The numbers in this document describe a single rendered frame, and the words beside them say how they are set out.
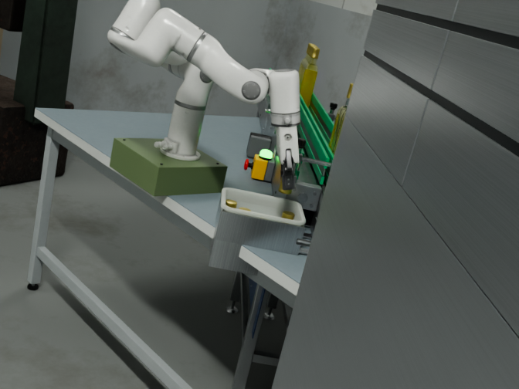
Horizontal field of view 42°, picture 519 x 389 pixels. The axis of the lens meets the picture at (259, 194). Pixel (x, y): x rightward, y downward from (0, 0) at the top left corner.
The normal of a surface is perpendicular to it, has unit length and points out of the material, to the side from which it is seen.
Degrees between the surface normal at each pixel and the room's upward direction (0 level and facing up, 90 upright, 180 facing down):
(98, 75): 90
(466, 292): 90
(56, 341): 0
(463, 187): 90
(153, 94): 90
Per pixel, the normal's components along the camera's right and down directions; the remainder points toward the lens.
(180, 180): 0.64, 0.37
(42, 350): 0.22, -0.93
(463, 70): -0.97, -0.20
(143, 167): -0.73, 0.04
